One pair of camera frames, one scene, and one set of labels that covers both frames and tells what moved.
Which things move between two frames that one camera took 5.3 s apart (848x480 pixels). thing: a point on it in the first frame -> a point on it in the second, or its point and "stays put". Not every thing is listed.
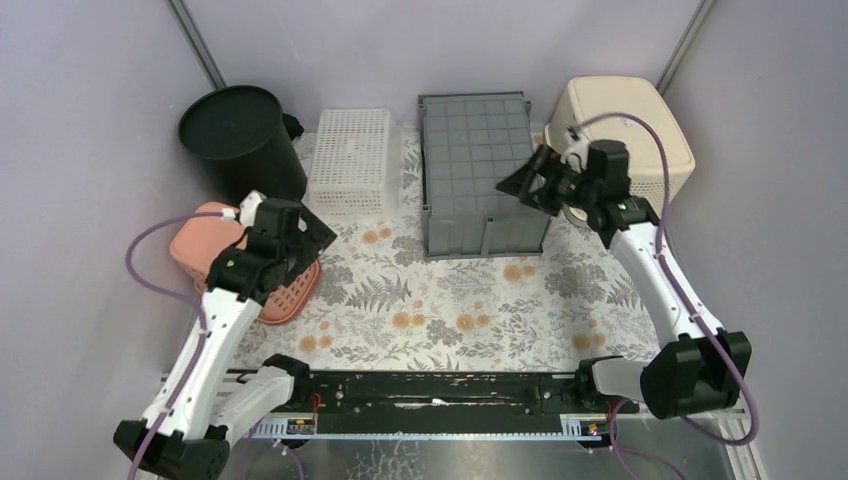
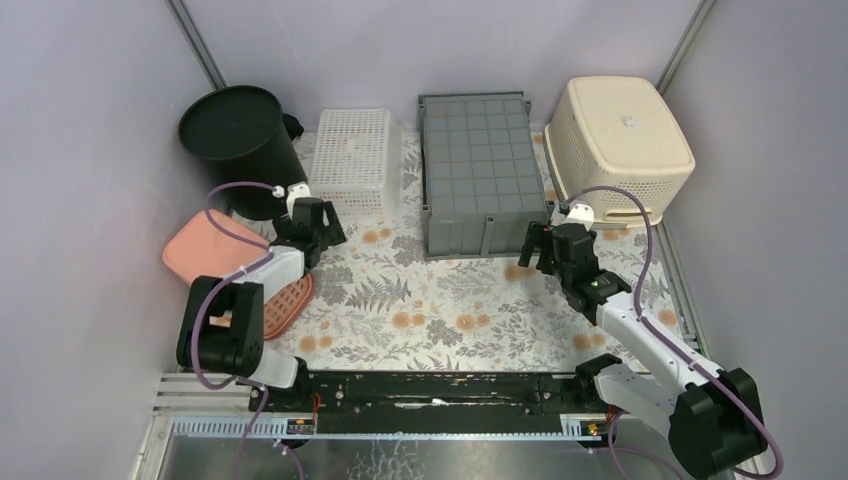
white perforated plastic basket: x=358 y=166 stays put
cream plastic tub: x=582 y=98 stays put
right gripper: x=544 y=162 -> x=536 y=237
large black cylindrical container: x=241 y=136 stays put
